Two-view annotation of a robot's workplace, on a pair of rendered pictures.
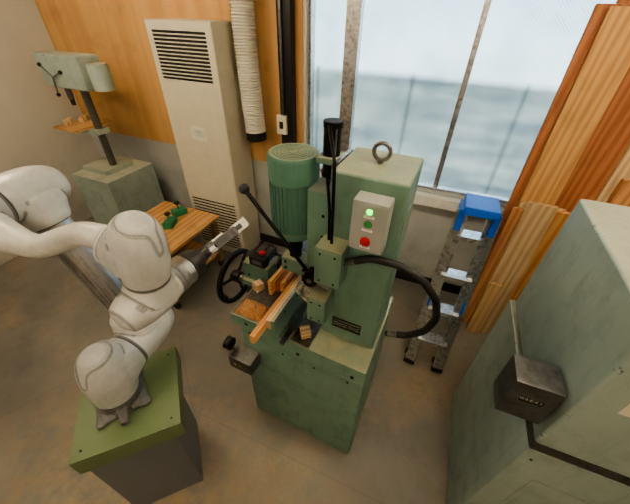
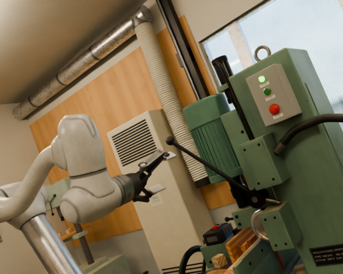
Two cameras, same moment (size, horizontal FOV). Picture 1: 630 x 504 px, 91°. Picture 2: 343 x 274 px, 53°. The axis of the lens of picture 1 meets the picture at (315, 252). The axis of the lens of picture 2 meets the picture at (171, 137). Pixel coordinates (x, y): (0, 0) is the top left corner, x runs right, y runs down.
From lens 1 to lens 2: 0.66 m
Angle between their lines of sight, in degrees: 45
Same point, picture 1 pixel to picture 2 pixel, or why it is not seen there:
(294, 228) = (225, 162)
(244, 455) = not seen: outside the picture
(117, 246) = (63, 128)
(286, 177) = (199, 114)
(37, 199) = not seen: hidden behind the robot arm
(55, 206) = (35, 201)
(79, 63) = (66, 182)
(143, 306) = (85, 191)
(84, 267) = (52, 254)
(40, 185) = not seen: hidden behind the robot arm
